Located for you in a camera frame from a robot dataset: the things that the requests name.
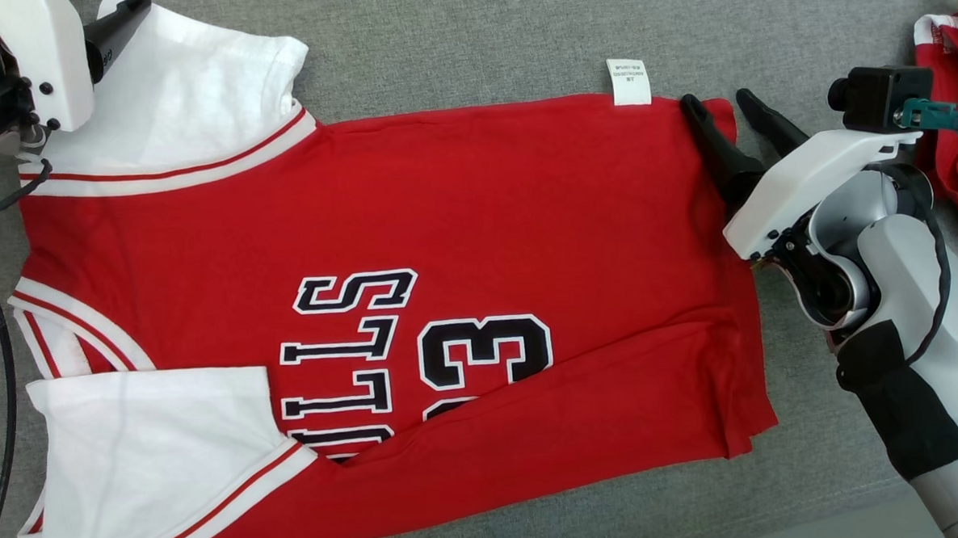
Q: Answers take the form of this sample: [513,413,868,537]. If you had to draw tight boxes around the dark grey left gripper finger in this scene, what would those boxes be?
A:
[82,0,153,86]

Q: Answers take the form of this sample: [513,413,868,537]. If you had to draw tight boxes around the red basketball jersey white sleeves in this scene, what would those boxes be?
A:
[0,0,797,538]

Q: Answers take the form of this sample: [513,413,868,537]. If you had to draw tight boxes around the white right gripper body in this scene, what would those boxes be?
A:
[721,121,923,270]

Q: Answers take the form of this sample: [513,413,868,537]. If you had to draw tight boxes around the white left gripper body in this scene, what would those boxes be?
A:
[0,0,100,134]

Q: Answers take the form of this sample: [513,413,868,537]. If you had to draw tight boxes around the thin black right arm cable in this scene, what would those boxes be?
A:
[878,113,958,538]

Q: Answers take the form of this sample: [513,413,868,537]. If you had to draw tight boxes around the teal right camera cable connector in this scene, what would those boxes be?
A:
[893,97,958,140]

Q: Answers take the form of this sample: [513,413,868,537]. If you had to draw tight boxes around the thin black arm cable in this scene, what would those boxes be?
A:
[878,113,958,538]
[0,158,54,538]

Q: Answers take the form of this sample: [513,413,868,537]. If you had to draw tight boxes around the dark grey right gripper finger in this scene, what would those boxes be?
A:
[675,94,770,208]
[732,87,813,160]

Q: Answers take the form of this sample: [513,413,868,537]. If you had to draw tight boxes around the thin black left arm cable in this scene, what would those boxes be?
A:
[0,158,54,538]

